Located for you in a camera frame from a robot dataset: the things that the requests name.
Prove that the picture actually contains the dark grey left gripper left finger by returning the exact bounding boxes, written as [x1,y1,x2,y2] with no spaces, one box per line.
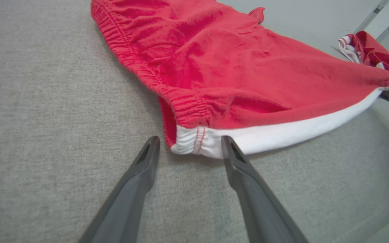
[79,136,160,243]

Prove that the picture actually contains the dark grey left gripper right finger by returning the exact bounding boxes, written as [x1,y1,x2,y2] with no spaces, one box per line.
[221,136,308,243]

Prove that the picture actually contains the red shorts white side stripe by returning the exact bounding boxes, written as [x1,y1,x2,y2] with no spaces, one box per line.
[90,0,389,159]

